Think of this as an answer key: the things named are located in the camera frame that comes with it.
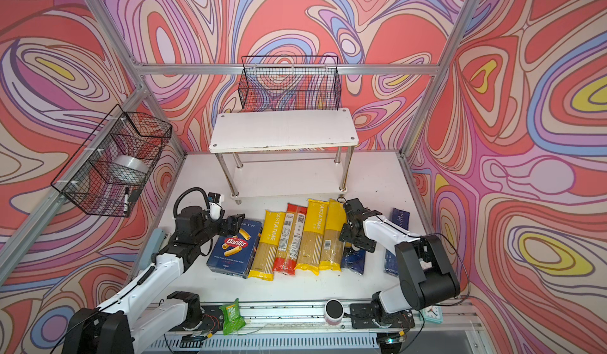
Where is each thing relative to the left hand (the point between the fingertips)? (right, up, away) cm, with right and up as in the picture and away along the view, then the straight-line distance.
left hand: (235, 211), depth 85 cm
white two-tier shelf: (+17, +25, +38) cm, 49 cm away
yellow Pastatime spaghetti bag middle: (+28, -12, +3) cm, 31 cm away
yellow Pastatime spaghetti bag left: (+11, -15, 0) cm, 19 cm away
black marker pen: (-30, +6, -12) cm, 33 cm away
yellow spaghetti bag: (+36, -14, +1) cm, 39 cm away
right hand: (+45, -14, +5) cm, 48 cm away
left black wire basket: (-33, +15, -16) cm, 40 cm away
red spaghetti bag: (+20, -11, +3) cm, 23 cm away
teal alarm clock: (+66, -30, -13) cm, 73 cm away
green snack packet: (+3, -32, -13) cm, 35 cm away
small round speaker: (+34, -28, -14) cm, 47 cm away
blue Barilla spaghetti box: (+64, -4, +8) cm, 65 cm away
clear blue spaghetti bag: (+43, -17, -1) cm, 47 cm away
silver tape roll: (-29, +17, -11) cm, 36 cm away
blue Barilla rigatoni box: (+1, -14, -4) cm, 15 cm away
